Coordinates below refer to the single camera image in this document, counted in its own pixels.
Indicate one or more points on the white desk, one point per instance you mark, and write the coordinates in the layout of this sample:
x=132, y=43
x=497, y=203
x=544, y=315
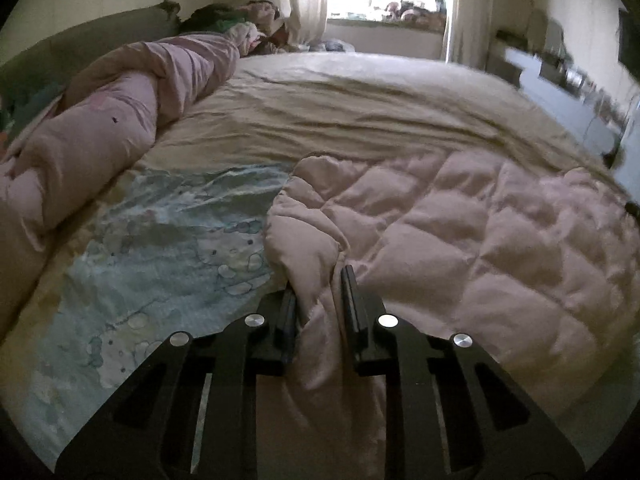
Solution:
x=560, y=95

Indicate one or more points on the blue printed sheet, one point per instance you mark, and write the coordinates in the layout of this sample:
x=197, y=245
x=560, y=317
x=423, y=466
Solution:
x=165, y=260

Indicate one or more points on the bed with beige sheet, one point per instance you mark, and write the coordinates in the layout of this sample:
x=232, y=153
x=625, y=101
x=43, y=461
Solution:
x=360, y=105

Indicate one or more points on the pink quilted jacket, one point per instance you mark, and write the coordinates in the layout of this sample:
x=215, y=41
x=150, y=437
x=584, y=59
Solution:
x=450, y=240

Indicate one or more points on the dark wall screen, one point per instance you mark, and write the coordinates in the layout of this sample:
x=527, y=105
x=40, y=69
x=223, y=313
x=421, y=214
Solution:
x=630, y=40

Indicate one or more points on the rolled pink duvet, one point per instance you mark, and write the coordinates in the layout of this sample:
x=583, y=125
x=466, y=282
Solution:
x=100, y=130

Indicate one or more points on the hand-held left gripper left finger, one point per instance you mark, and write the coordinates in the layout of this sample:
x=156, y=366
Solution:
x=287, y=312

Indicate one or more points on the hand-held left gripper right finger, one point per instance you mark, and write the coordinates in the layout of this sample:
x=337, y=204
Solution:
x=348, y=305

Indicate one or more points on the stuffed toys on sill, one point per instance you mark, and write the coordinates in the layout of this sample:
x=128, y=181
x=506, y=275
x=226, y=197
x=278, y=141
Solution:
x=412, y=12

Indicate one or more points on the green headboard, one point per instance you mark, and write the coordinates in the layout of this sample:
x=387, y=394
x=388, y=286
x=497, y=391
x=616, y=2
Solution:
x=85, y=40

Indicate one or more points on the pile of clothes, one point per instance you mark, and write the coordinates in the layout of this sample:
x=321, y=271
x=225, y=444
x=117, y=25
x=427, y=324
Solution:
x=250, y=20

